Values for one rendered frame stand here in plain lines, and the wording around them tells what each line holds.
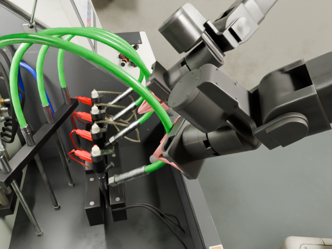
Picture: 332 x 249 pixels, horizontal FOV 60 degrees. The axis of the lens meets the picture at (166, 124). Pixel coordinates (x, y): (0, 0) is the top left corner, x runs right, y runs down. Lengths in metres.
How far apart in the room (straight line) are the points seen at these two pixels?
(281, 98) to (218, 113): 0.07
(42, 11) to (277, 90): 0.70
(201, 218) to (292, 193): 1.45
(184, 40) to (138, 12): 2.06
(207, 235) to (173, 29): 0.48
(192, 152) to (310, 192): 1.84
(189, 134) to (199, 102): 0.10
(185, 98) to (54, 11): 0.63
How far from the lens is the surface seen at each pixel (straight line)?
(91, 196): 0.78
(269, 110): 0.33
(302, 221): 2.05
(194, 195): 0.80
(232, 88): 0.35
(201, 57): 0.52
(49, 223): 0.96
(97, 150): 0.68
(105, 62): 0.43
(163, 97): 0.55
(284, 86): 0.35
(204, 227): 0.75
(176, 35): 0.51
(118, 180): 0.59
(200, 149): 0.41
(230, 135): 0.36
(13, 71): 0.67
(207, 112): 0.34
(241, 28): 0.55
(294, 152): 2.46
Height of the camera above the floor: 1.59
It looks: 39 degrees down
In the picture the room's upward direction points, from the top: straight up
